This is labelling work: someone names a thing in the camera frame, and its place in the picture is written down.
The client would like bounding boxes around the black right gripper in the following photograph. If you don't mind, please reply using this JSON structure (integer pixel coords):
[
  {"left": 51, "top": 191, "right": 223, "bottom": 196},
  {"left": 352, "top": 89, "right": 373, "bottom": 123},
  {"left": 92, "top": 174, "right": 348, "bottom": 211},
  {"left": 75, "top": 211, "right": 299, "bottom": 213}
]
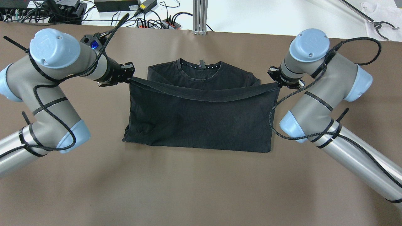
[{"left": 268, "top": 65, "right": 306, "bottom": 90}]

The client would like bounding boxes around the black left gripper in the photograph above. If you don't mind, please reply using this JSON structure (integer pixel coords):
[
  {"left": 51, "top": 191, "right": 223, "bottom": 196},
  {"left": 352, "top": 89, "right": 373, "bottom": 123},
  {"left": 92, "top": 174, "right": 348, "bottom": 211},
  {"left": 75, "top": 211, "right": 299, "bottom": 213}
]
[{"left": 97, "top": 58, "right": 135, "bottom": 87}]

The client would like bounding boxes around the black t-shirt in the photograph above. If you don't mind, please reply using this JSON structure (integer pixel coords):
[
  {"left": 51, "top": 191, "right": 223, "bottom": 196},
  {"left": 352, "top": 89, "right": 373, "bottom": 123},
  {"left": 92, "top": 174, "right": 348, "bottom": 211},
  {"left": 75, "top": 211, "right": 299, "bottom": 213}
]
[{"left": 122, "top": 58, "right": 280, "bottom": 153}]

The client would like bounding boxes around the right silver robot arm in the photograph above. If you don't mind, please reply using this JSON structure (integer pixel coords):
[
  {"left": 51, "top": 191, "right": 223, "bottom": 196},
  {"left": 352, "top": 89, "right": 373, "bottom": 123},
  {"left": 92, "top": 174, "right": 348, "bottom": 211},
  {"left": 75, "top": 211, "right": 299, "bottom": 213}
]
[{"left": 268, "top": 29, "right": 402, "bottom": 209}]

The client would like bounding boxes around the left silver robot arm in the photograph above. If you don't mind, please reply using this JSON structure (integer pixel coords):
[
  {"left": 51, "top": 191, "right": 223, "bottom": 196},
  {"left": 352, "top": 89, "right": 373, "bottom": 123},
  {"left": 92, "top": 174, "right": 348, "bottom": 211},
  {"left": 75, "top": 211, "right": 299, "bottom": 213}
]
[{"left": 1, "top": 28, "right": 135, "bottom": 178}]

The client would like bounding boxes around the black power adapter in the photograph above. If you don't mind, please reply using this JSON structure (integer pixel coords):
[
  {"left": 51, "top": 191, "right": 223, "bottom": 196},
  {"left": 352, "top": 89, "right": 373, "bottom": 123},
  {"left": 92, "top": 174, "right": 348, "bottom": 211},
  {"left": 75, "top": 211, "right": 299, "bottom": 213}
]
[{"left": 94, "top": 0, "right": 141, "bottom": 13}]

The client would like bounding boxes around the red black power strip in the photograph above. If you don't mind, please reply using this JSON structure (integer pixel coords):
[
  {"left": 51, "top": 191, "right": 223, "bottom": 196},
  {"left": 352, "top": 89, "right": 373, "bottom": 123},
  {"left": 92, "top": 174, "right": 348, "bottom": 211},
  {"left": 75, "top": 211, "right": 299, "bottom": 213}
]
[{"left": 134, "top": 18, "right": 182, "bottom": 30}]

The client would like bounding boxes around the metal reacher grabber tool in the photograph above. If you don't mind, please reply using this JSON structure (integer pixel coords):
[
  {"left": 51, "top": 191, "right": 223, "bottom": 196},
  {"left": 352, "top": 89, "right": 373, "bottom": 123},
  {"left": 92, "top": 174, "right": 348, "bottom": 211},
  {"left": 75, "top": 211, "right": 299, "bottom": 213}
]
[{"left": 339, "top": 0, "right": 400, "bottom": 41}]

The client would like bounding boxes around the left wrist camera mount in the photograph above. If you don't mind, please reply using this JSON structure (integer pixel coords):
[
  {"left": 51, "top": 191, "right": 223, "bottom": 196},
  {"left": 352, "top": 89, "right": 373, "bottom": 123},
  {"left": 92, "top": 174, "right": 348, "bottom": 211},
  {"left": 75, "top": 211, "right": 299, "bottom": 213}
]
[{"left": 80, "top": 32, "right": 109, "bottom": 51}]

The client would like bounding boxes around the aluminium frame profile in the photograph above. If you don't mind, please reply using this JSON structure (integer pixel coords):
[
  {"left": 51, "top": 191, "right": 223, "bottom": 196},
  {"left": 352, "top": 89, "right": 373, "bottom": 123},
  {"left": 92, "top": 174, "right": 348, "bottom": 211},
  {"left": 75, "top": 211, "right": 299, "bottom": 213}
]
[{"left": 192, "top": 0, "right": 208, "bottom": 35}]

